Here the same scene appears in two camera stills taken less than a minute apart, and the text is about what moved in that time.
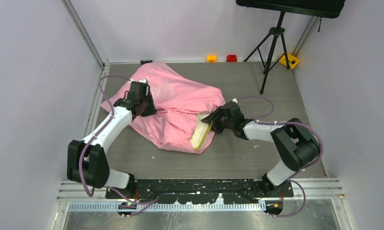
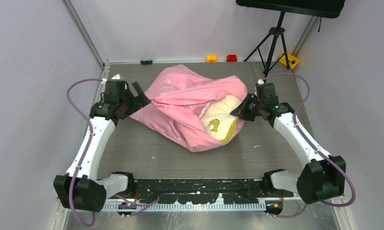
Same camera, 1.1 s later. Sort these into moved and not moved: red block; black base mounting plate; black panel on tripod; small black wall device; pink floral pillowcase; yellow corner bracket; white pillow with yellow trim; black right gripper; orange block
Moved: black right gripper; white pillow with yellow trim; pink floral pillowcase
Not moved: orange block; black base mounting plate; red block; black panel on tripod; yellow corner bracket; small black wall device
